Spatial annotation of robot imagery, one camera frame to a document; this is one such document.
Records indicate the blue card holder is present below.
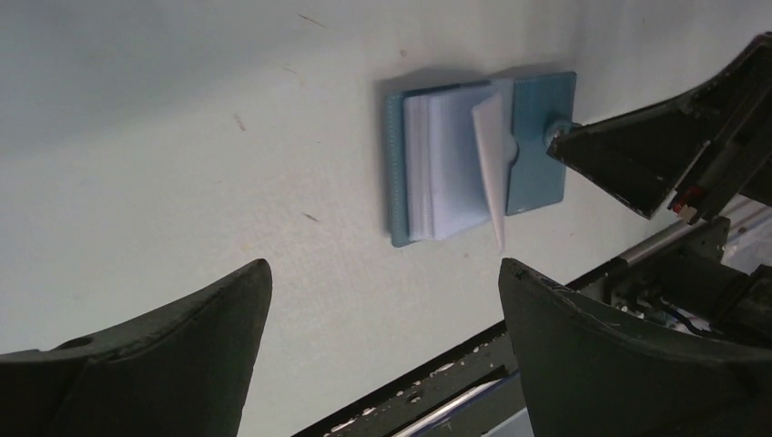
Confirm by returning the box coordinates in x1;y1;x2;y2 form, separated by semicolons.
382;71;577;248

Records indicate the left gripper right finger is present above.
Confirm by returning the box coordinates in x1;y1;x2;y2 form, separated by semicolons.
499;259;771;436

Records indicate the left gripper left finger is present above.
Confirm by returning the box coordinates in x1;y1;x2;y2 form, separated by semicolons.
1;259;272;436

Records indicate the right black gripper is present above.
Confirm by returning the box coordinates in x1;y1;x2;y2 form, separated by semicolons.
547;33;771;225

